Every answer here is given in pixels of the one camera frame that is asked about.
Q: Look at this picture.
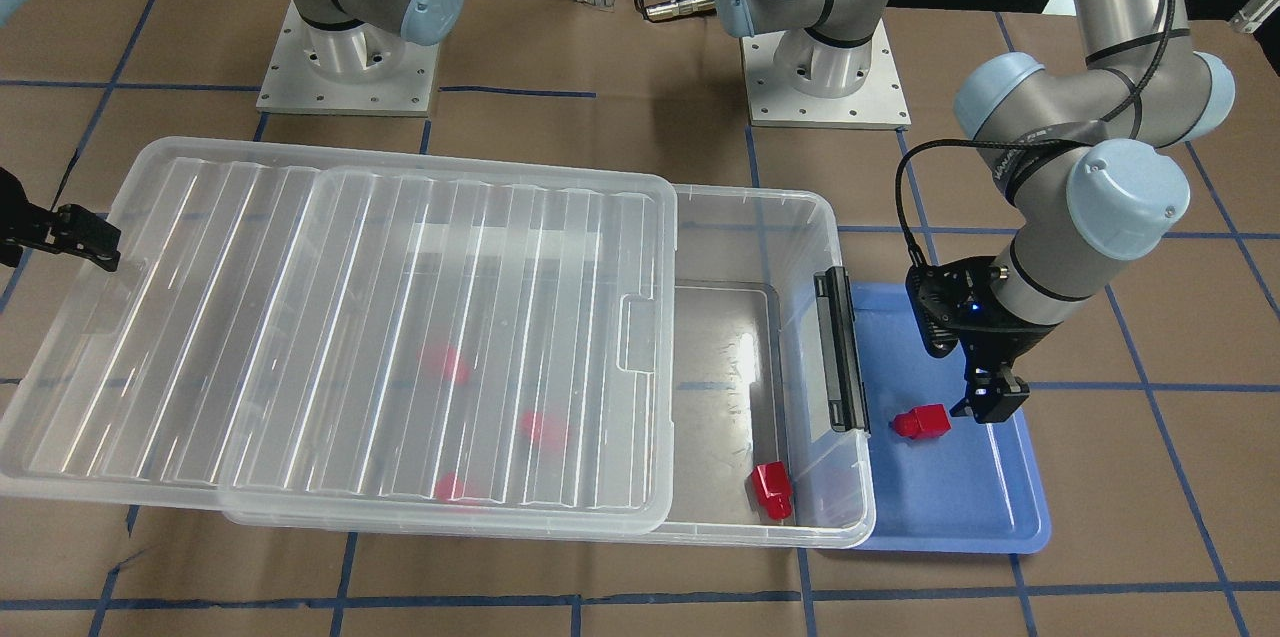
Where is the metal cable connector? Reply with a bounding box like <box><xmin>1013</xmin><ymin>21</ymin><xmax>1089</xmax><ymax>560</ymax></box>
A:
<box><xmin>634</xmin><ymin>0</ymin><xmax>716</xmax><ymax>26</ymax></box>

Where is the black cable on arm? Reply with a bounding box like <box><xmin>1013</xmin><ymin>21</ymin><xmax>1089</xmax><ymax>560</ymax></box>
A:
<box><xmin>895</xmin><ymin>0</ymin><xmax>1176</xmax><ymax>270</ymax></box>

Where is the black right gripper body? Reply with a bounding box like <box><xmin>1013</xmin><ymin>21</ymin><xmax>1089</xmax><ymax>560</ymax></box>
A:
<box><xmin>1</xmin><ymin>168</ymin><xmax>59</xmax><ymax>269</ymax></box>

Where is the black box latch handle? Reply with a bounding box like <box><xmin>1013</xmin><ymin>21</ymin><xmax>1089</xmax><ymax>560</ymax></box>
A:
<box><xmin>814</xmin><ymin>265</ymin><xmax>870</xmax><ymax>434</ymax></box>

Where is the clear plastic box lid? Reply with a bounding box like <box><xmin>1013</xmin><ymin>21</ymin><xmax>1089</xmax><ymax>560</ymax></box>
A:
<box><xmin>3</xmin><ymin>137</ymin><xmax>678</xmax><ymax>540</ymax></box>

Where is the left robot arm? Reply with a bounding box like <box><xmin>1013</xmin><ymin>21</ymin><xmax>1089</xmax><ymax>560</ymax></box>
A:
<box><xmin>713</xmin><ymin>0</ymin><xmax>1235</xmax><ymax>423</ymax></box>

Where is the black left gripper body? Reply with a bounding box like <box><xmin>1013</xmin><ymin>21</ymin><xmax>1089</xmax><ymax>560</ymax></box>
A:
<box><xmin>905</xmin><ymin>257</ymin><xmax>1052</xmax><ymax>388</ymax></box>

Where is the clear plastic storage box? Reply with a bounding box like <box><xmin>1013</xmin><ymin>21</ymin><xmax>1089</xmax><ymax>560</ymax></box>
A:
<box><xmin>216</xmin><ymin>169</ymin><xmax>876</xmax><ymax>547</ymax></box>

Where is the blue plastic tray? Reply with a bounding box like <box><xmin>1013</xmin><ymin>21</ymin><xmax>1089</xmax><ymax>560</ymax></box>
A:
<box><xmin>851</xmin><ymin>281</ymin><xmax>1052</xmax><ymax>554</ymax></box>

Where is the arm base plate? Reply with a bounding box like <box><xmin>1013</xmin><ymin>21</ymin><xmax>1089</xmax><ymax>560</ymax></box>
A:
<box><xmin>256</xmin><ymin>3</ymin><xmax>440</xmax><ymax>118</ymax></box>
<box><xmin>739</xmin><ymin>22</ymin><xmax>913</xmax><ymax>130</ymax></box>

